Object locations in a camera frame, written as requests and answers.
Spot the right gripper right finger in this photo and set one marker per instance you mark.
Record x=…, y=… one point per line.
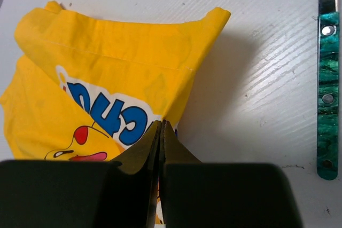
x=198, y=194

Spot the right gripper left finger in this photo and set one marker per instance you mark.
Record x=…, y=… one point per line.
x=117, y=193

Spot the yellow pikachu cloth napkin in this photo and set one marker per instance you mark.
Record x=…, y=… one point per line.
x=88, y=89

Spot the knife with green handle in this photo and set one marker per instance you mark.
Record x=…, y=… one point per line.
x=328, y=27

